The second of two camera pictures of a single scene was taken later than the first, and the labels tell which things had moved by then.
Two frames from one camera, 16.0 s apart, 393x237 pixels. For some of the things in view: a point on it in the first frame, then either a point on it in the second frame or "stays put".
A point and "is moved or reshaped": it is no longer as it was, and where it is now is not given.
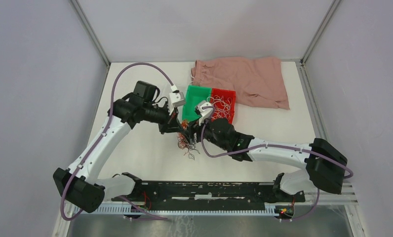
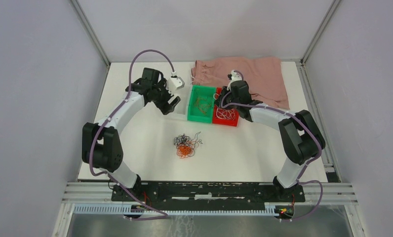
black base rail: (212, 195) stays put
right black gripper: (194, 127) -> (222, 94)
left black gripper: (173, 125) -> (170, 107)
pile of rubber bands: (183, 142) is moved or reshaped
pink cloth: (257, 81) stays put
